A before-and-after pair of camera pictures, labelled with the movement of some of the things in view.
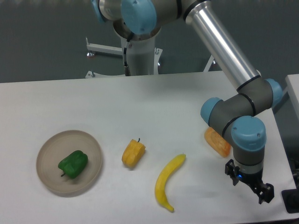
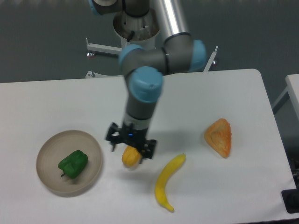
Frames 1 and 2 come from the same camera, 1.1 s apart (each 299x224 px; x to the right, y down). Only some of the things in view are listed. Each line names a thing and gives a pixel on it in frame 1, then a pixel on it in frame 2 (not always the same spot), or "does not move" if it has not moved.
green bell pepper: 74,164 does not move
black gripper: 254,180 → 131,136
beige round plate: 58,145 does not move
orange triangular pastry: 217,142 does not move
